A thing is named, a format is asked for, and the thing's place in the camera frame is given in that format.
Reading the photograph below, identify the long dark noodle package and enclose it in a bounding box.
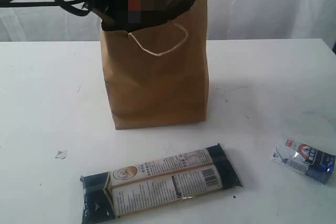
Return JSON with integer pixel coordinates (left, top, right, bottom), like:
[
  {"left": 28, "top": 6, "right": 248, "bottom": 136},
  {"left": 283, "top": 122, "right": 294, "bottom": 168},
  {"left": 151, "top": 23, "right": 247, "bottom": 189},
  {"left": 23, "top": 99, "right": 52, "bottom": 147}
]
[{"left": 80, "top": 144, "right": 242, "bottom": 223}]

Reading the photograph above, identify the small blue white packet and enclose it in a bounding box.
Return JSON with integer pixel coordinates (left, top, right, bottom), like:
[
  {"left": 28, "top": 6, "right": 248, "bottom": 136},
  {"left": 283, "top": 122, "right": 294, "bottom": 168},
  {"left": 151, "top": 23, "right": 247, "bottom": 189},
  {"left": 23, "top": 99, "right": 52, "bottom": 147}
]
[{"left": 271, "top": 136, "right": 335, "bottom": 184}]

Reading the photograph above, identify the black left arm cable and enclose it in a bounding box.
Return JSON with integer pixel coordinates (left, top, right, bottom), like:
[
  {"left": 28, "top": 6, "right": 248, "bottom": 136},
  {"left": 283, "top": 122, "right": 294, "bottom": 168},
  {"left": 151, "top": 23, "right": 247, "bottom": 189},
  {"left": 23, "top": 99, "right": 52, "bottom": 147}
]
[{"left": 7, "top": 0, "right": 92, "bottom": 17}]

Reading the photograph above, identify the brown paper bag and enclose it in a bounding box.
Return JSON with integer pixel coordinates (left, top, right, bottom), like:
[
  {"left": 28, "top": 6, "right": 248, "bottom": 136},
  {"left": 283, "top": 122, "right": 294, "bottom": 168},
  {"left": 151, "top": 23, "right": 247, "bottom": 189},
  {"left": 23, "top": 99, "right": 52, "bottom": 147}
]
[{"left": 100, "top": 0, "right": 209, "bottom": 130}]

